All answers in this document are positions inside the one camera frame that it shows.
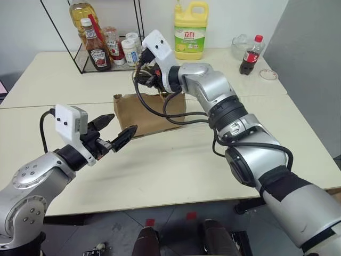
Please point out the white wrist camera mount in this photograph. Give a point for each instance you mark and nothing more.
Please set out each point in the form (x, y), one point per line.
(162, 53)
(66, 120)

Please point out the dark rounded shape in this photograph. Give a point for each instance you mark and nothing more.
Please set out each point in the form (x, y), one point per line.
(146, 242)
(217, 237)

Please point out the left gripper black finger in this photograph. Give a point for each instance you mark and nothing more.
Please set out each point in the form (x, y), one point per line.
(123, 137)
(104, 120)

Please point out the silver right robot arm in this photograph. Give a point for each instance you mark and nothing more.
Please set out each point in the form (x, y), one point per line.
(213, 85)

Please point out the pink flat object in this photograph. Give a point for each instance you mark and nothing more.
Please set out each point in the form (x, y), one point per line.
(2, 88)

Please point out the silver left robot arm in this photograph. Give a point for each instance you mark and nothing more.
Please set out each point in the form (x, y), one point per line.
(34, 173)

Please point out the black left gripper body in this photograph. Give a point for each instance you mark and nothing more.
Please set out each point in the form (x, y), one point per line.
(92, 142)

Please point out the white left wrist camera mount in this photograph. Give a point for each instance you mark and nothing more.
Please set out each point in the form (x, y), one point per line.
(66, 120)

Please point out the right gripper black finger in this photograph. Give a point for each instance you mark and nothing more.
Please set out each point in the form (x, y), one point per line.
(146, 82)
(141, 72)

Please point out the black table leg bracket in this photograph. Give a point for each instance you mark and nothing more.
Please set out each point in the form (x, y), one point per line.
(249, 206)

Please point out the round white red-rimmed coaster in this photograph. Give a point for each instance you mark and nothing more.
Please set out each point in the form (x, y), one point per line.
(268, 74)

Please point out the yellow dish detergent jug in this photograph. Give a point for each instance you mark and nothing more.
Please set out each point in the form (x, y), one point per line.
(190, 40)

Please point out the clear glass bowl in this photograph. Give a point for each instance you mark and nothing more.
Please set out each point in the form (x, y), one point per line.
(238, 46)

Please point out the brown paper bag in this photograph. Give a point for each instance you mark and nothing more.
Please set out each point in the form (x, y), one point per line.
(125, 112)

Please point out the small Heinz ketchup bottle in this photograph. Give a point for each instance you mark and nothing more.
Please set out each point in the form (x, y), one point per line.
(113, 49)

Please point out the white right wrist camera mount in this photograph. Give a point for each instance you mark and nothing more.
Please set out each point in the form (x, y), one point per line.
(162, 53)

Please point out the white seasoning jar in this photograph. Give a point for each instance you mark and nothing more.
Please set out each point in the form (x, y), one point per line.
(130, 54)
(131, 36)

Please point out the clear cooking oil bottle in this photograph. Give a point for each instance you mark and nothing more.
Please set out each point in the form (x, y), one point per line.
(80, 10)

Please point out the cola bottle red cap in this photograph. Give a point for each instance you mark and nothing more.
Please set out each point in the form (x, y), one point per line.
(249, 57)

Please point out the large Heinz ketchup bottle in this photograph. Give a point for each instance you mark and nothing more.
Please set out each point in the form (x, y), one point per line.
(98, 57)

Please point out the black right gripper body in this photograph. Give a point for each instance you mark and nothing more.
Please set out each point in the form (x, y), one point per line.
(155, 78)

